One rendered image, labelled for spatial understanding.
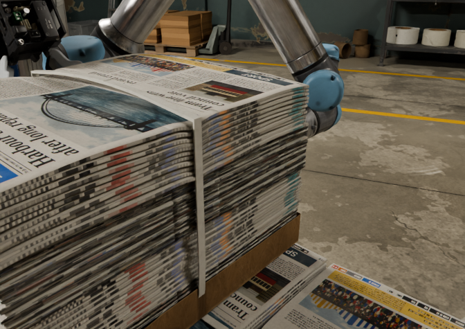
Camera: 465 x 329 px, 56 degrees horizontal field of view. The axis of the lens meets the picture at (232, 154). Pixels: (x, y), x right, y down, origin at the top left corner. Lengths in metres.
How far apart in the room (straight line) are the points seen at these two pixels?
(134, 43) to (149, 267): 0.67
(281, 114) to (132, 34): 0.57
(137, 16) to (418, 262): 1.60
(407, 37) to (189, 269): 5.92
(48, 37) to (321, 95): 0.45
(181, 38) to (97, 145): 6.23
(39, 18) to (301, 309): 0.48
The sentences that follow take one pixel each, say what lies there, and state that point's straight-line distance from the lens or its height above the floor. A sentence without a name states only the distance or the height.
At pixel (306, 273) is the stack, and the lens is 0.57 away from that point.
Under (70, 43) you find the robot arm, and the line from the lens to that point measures 0.92.
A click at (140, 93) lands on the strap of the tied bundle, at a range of 0.42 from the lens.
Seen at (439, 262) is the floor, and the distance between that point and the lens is 2.15.
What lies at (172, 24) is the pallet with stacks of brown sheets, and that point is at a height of 0.43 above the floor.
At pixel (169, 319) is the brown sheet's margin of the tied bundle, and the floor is 0.87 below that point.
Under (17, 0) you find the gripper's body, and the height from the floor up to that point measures 1.14.
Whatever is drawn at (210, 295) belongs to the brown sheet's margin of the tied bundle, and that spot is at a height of 0.86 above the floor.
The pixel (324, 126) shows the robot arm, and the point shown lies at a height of 0.87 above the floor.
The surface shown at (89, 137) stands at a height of 1.06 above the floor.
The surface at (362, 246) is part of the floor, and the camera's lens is 2.13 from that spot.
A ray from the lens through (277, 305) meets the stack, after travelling 0.53.
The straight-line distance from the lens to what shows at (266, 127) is 0.46.
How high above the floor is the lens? 1.18
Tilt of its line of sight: 23 degrees down
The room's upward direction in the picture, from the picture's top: straight up
